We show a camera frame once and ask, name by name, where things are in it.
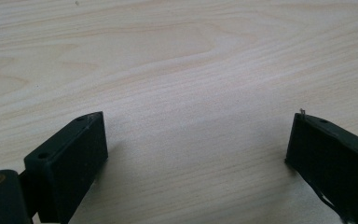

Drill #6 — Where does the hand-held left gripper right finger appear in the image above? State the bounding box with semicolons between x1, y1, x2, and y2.
284;107;358;224

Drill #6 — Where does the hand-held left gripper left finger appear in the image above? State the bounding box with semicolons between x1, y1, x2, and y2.
23;111;109;224

